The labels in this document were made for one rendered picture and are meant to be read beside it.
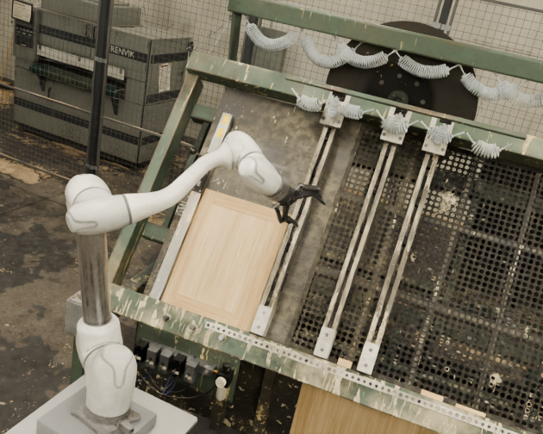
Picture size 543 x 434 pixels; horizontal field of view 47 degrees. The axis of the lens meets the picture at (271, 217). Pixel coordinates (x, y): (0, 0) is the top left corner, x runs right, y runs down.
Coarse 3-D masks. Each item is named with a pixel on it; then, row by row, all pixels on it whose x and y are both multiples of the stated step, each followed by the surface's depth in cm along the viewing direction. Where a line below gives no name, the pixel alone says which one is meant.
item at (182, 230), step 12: (228, 120) 302; (216, 132) 301; (216, 144) 299; (192, 192) 294; (192, 204) 292; (192, 216) 291; (180, 228) 290; (180, 240) 288; (168, 252) 287; (168, 264) 286; (168, 276) 285; (156, 288) 284
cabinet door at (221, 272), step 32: (192, 224) 292; (224, 224) 290; (256, 224) 287; (288, 224) 285; (192, 256) 288; (224, 256) 285; (256, 256) 283; (192, 288) 283; (224, 288) 281; (256, 288) 279; (224, 320) 277
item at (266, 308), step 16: (336, 96) 275; (336, 112) 287; (336, 128) 289; (320, 144) 288; (320, 160) 289; (320, 176) 284; (304, 208) 280; (304, 224) 283; (288, 240) 278; (288, 256) 275; (272, 272) 274; (288, 272) 280; (272, 288) 273; (272, 304) 270; (256, 320) 269
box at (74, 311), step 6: (78, 294) 268; (66, 300) 264; (72, 300) 264; (78, 300) 265; (66, 306) 265; (72, 306) 264; (78, 306) 263; (66, 312) 266; (72, 312) 265; (78, 312) 264; (66, 318) 267; (72, 318) 266; (78, 318) 265; (66, 324) 268; (72, 324) 267; (66, 330) 269; (72, 330) 268
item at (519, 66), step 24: (240, 0) 331; (264, 0) 327; (288, 24) 327; (312, 24) 323; (336, 24) 319; (360, 24) 315; (408, 48) 311; (432, 48) 308; (456, 48) 304; (480, 48) 301; (504, 72) 300; (528, 72) 297
